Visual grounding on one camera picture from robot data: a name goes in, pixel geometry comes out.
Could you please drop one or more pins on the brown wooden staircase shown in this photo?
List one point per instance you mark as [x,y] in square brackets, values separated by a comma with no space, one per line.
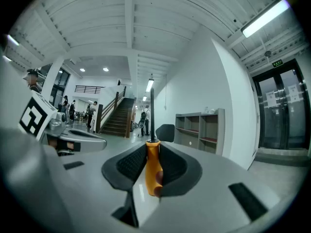
[116,120]

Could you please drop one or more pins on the black balcony railing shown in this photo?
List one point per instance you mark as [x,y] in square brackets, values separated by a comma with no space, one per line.
[90,89]

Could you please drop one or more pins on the grey wooden shelf unit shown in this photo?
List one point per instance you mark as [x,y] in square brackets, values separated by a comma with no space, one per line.
[194,139]

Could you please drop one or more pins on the wall conduit with box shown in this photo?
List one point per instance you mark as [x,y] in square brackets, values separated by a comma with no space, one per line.
[165,107]

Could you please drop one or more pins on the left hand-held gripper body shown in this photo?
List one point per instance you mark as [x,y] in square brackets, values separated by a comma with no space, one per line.
[36,115]

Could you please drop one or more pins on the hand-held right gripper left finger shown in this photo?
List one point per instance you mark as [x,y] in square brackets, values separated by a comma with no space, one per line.
[97,190]

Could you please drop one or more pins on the dark framed window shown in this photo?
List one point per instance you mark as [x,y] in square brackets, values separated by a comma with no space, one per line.
[60,86]

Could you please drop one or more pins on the white paper notice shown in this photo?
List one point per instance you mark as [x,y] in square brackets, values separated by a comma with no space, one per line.
[293,91]
[271,99]

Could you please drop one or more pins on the grey oval device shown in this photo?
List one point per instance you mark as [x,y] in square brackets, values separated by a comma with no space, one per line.
[141,123]

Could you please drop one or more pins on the person's right hand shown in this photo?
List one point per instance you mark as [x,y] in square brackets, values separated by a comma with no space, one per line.
[159,178]

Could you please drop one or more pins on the green exit sign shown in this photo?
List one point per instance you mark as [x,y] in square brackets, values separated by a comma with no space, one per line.
[277,63]

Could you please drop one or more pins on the long ceiling light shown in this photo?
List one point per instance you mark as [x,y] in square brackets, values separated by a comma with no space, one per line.
[12,40]
[144,98]
[150,85]
[264,18]

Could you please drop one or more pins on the black glass double door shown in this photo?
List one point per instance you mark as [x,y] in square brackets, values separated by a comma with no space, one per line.
[269,120]

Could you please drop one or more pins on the round ceiling sensor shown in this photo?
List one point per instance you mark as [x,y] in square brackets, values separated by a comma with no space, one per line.
[267,53]

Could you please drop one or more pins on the black chair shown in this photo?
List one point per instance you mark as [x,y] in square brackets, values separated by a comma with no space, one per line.
[166,132]

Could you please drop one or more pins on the white plastic bag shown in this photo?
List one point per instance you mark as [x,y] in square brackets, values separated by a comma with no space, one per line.
[209,110]

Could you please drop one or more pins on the person's left hand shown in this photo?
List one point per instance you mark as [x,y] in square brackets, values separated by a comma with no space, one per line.
[53,143]

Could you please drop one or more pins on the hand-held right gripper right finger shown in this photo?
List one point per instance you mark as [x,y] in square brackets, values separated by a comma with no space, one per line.
[206,190]

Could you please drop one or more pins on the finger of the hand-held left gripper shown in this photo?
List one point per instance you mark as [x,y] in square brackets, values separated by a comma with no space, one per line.
[80,131]
[85,143]

